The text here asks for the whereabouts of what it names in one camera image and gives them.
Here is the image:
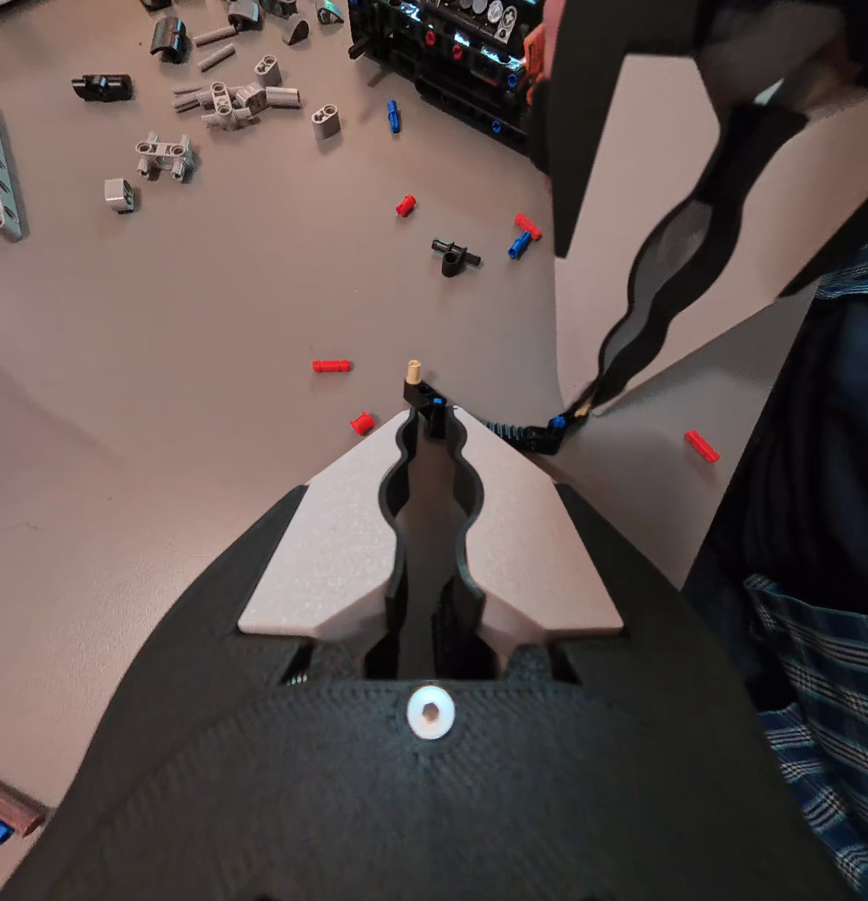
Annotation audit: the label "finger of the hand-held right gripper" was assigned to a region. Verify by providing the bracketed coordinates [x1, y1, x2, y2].
[552, 53, 730, 423]
[590, 90, 868, 416]

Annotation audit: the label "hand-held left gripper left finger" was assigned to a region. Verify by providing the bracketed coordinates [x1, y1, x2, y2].
[237, 408, 415, 680]

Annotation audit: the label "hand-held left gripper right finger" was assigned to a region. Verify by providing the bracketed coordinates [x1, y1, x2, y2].
[434, 408, 626, 680]

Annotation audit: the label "black lego gear rack assembly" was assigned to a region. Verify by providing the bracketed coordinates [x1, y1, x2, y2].
[402, 359, 570, 457]

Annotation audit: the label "person's right forearm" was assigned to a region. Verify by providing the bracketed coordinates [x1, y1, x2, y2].
[817, 236, 868, 304]

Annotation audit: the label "black lego T connector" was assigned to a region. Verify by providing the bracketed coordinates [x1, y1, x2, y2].
[431, 239, 483, 279]

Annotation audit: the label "pile of grey lego connectors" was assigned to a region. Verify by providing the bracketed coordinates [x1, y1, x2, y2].
[172, 24, 342, 140]

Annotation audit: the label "brown lego plate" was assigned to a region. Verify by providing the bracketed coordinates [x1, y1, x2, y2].
[0, 776, 49, 837]

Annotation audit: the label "grey lego double-pin connector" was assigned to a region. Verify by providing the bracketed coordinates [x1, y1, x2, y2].
[134, 132, 195, 184]

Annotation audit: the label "black lego connector block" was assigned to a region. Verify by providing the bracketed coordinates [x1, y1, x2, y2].
[71, 73, 134, 101]

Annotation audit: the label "dark trousers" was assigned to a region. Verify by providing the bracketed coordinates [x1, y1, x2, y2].
[680, 282, 868, 712]

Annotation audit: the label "blue plaid shirt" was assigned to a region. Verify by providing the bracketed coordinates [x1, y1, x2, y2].
[744, 572, 868, 901]

